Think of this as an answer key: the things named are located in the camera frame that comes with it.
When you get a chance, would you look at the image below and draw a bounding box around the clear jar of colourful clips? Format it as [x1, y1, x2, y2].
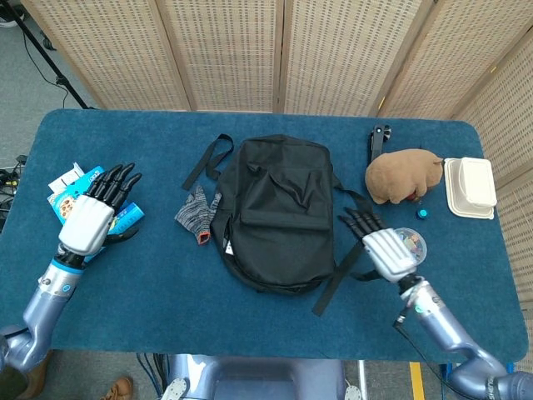
[393, 227, 429, 266]

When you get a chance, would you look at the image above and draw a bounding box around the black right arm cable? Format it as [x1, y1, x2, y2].
[393, 307, 467, 397]

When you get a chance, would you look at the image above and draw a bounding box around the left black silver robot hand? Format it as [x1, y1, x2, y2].
[57, 162, 143, 256]

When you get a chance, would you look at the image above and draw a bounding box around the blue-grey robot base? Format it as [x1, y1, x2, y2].
[164, 353, 363, 400]

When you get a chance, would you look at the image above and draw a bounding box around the blue cookie box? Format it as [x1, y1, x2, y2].
[47, 165, 108, 228]

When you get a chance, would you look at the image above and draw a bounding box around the brown shoe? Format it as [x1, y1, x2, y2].
[99, 376, 134, 400]
[20, 353, 53, 399]

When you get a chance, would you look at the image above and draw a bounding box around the black tripod stand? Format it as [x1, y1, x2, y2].
[0, 0, 91, 110]

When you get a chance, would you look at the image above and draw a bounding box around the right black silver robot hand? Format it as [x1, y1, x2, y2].
[337, 207, 420, 284]

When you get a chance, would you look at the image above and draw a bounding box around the white lidded lunch container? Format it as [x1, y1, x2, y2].
[443, 157, 499, 221]

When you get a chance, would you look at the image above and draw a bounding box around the blue felt table cover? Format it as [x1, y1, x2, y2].
[0, 108, 529, 363]

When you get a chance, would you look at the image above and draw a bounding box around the grey knit glove orange cuff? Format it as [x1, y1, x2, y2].
[173, 185, 222, 247]

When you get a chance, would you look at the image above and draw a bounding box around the floor cable tangle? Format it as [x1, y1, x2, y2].
[0, 154, 28, 209]

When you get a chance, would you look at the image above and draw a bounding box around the woven folding screen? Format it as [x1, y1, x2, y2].
[20, 0, 533, 393]

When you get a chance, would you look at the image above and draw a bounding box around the black backpack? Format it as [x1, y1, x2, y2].
[182, 132, 378, 317]

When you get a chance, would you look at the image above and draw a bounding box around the blue food wrap box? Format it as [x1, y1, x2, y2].
[82, 202, 146, 263]

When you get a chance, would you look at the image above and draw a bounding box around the black handheld clamp tool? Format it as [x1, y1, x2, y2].
[367, 124, 393, 162]

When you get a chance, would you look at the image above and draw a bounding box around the blue cable bundle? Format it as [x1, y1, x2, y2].
[136, 353, 168, 399]

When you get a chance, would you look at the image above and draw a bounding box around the brown plush capybara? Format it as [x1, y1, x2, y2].
[365, 148, 446, 206]

